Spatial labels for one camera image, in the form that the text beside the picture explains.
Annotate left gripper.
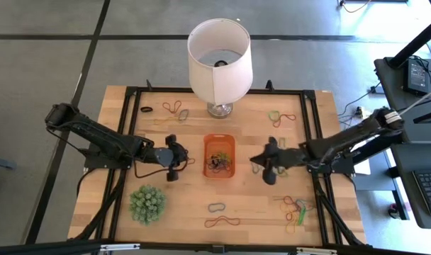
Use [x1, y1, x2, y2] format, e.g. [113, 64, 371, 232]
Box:
[152, 133, 189, 182]

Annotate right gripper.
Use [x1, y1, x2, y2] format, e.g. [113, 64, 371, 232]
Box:
[250, 136, 309, 186]

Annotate wide blue rubber band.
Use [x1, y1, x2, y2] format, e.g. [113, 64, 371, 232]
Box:
[207, 202, 227, 214]

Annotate thin yellow rubber band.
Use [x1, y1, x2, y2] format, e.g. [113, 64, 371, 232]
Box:
[279, 200, 298, 235]

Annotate orange plastic bin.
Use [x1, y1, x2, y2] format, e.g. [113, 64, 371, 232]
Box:
[202, 133, 237, 179]

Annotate long red rubber band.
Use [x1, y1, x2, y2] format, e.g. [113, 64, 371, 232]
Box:
[203, 215, 242, 229]

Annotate green succulent in blue pot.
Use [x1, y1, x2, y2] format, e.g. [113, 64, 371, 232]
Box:
[129, 183, 167, 227]

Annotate white shade table lamp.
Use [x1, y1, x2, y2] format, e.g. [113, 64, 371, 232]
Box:
[186, 18, 254, 119]

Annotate white paper sheet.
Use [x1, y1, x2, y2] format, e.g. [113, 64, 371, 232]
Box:
[353, 158, 371, 177]

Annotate black side desk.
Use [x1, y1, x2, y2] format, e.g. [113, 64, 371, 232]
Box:
[390, 142, 431, 230]
[374, 55, 431, 142]

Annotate black power brick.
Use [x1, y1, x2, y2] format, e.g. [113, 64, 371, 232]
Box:
[402, 57, 431, 97]

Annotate black stand pole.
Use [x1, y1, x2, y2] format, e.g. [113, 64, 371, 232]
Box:
[386, 14, 431, 70]

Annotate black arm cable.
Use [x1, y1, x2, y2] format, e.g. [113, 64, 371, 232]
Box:
[133, 155, 190, 180]

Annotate black aluminium table frame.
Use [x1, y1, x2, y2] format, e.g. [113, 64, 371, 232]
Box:
[67, 79, 368, 249]

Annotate black frame beam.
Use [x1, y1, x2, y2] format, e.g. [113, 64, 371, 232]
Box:
[0, 239, 431, 255]

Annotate white cable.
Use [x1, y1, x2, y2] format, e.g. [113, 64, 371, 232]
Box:
[398, 84, 431, 116]

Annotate yellow floor cable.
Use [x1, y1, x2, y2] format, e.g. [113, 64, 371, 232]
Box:
[338, 0, 373, 14]

